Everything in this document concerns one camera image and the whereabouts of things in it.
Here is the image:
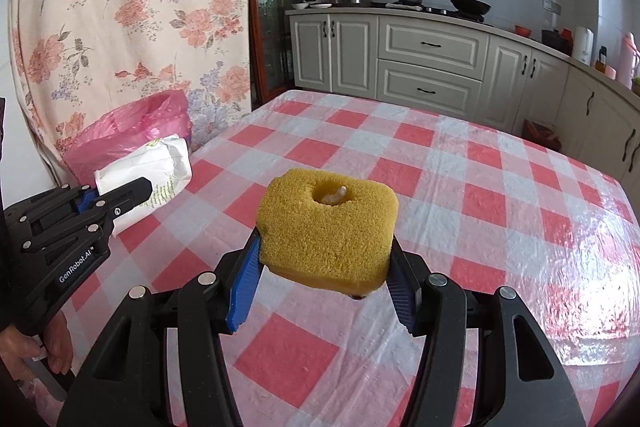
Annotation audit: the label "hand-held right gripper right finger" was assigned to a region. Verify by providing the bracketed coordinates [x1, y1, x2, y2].
[385, 239, 586, 427]

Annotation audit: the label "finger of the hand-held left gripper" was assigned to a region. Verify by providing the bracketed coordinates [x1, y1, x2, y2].
[5, 187, 98, 228]
[92, 178, 153, 238]

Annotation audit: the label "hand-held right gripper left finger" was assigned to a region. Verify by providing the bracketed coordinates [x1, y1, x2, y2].
[70, 237, 263, 427]

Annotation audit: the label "white green printed paper bag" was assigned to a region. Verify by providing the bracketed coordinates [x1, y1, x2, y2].
[94, 134, 193, 238]

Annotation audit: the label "pink bag lined bin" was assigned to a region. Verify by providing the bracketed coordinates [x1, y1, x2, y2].
[64, 89, 193, 188]

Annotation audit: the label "yellow sponge with hole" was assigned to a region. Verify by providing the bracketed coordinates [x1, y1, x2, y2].
[255, 170, 401, 300]

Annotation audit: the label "person's left hand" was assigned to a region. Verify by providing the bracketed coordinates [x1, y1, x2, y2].
[0, 311, 76, 378]

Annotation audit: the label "red white checked tablecloth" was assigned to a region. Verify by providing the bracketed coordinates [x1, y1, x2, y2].
[15, 89, 640, 427]

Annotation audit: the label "floral curtain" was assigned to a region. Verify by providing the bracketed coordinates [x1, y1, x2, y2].
[10, 0, 251, 188]

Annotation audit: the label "wooden box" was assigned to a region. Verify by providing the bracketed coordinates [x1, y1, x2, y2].
[522, 119, 563, 152]

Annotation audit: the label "white cabinet drawer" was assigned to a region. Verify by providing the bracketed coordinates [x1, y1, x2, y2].
[377, 16, 490, 81]
[376, 59, 483, 118]

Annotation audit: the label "brown glass door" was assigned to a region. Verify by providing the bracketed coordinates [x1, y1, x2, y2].
[247, 0, 321, 110]

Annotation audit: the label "white base cabinets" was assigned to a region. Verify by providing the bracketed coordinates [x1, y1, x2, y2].
[285, 7, 640, 188]

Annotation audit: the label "black gas stove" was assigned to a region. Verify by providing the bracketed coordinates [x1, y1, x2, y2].
[385, 2, 488, 24]

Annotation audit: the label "black pot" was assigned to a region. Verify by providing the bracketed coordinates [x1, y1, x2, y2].
[541, 28, 573, 55]

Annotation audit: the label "black frying pan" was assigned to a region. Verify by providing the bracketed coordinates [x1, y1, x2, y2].
[449, 0, 492, 18]

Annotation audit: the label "white kettle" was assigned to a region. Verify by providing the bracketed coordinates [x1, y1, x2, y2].
[571, 26, 595, 66]

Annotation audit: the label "pink thermos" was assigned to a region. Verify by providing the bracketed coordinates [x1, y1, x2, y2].
[617, 32, 638, 90]

